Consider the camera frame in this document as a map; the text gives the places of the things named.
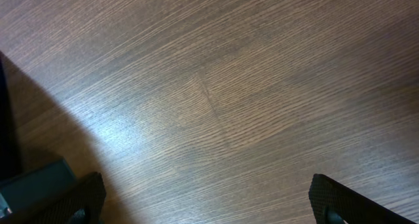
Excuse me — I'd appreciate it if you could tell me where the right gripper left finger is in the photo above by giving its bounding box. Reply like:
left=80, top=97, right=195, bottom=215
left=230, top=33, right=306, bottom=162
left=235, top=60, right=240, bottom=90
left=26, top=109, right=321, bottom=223
left=1, top=172, right=106, bottom=224

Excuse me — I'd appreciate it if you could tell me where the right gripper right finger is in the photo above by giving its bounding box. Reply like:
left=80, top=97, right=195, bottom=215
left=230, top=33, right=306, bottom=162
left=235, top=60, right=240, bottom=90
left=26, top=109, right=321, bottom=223
left=308, top=174, right=414, bottom=224

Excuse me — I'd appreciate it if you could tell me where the dark green lidded box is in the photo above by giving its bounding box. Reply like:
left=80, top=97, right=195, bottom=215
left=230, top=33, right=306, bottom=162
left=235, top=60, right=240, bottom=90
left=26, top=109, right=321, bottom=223
left=1, top=55, right=76, bottom=219

